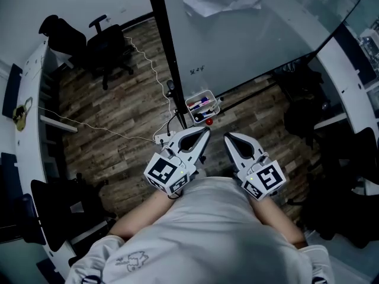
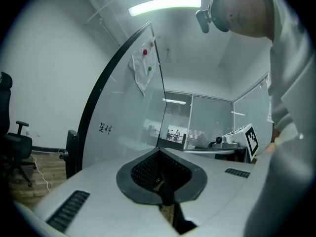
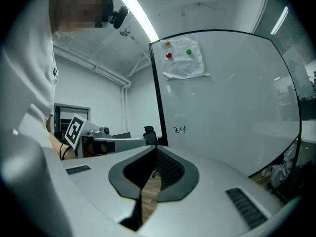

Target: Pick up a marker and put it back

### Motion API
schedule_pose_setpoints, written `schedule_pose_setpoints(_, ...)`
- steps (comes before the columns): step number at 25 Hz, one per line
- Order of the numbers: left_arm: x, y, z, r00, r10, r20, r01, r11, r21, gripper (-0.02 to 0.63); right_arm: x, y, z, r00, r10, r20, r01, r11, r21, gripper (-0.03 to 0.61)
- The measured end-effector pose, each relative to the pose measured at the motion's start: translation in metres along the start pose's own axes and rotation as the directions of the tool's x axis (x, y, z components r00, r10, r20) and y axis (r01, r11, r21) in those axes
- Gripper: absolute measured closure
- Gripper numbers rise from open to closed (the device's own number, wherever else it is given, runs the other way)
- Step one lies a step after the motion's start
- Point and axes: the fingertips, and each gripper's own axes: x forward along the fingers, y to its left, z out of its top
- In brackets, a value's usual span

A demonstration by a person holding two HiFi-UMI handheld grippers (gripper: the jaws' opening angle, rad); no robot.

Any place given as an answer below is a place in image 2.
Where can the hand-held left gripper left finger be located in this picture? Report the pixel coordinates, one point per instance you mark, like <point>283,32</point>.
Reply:
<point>98,194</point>

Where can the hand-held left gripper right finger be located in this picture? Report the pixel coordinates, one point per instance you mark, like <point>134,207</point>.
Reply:
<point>217,189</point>

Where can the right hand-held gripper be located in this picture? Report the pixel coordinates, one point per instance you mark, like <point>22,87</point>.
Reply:
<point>251,139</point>

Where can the person in white coat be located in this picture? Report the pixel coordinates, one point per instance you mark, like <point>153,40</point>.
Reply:
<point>291,107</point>

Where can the black office chair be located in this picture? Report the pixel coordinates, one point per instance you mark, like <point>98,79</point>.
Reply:
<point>17,144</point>

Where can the crumpled printed paper sheet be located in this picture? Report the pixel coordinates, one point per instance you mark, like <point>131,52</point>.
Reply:
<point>142,70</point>

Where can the red round magnet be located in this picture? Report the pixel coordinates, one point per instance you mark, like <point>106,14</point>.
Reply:
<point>145,51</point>

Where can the person's head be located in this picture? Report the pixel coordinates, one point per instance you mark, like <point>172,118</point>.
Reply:
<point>247,13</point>

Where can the ceiling strip light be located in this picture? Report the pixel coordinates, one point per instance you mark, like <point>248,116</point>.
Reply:
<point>165,5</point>

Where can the black head-mounted camera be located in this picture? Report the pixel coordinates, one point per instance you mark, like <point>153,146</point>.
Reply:
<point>203,21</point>

